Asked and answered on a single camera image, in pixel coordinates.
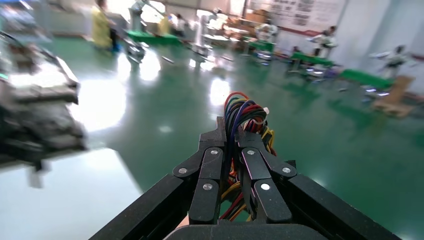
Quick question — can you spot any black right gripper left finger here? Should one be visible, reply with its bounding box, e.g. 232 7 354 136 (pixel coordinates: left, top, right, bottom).
172 116 228 224

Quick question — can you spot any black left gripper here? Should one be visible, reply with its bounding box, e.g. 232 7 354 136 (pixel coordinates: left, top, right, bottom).
0 101 88 166

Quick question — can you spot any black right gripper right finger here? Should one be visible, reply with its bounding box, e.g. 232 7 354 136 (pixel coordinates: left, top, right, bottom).
236 129 298 223

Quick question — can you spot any power supply with coloured wires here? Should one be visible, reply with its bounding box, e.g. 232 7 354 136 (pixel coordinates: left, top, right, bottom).
218 91 278 223

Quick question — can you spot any person in yellow coat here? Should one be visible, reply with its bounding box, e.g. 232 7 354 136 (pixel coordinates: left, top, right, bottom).
91 0 116 53

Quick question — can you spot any green work table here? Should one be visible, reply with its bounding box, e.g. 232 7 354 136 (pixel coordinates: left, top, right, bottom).
126 29 182 47
340 68 395 91
290 51 335 67

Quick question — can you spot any wooden pallet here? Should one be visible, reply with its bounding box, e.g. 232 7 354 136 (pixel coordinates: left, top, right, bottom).
371 75 416 119

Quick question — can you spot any white humanoid robot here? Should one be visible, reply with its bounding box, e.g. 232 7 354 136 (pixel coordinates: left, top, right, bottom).
254 19 280 44
307 25 338 58
368 44 409 79

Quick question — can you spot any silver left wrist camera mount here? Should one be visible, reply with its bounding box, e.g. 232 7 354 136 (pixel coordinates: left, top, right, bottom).
5 56 81 105

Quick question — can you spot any white wall poster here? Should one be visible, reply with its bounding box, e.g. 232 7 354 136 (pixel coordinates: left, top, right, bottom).
269 0 347 28

